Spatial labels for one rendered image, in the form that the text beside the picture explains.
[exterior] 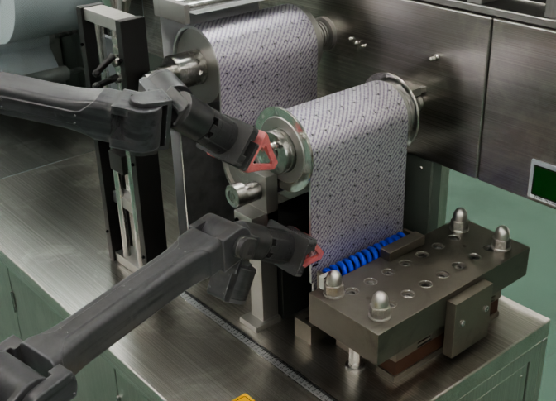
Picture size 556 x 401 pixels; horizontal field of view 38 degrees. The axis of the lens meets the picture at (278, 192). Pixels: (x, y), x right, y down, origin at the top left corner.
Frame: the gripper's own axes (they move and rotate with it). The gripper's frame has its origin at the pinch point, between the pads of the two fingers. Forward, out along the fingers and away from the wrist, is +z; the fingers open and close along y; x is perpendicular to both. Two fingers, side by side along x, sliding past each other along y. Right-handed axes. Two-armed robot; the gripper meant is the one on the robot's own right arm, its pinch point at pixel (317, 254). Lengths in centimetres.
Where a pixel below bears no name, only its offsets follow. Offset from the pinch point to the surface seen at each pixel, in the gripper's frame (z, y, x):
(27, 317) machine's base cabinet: -7, -68, -45
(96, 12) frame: -31, -42, 25
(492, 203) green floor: 239, -109, 13
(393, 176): 11.6, 0.3, 16.9
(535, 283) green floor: 201, -56, -9
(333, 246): 3.1, 0.3, 1.9
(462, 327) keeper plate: 16.4, 22.0, -2.2
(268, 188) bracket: -10.0, -7.0, 7.9
